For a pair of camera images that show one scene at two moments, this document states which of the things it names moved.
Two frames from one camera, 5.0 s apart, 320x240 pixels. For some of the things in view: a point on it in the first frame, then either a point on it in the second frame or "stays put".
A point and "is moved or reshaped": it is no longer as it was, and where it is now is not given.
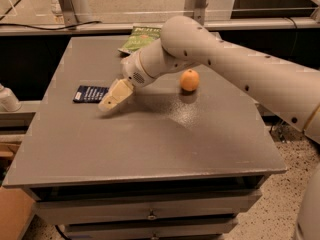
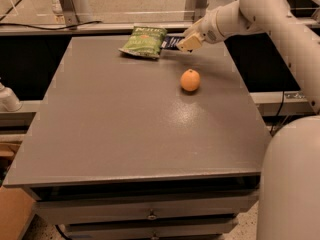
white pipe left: [8, 100] stays put
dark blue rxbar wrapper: [90, 94] is moved or reshaped
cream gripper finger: [107, 103] to [191, 43]
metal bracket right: [200, 0] stays put
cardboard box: [15, 210] stays put
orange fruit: [189, 80] stays put
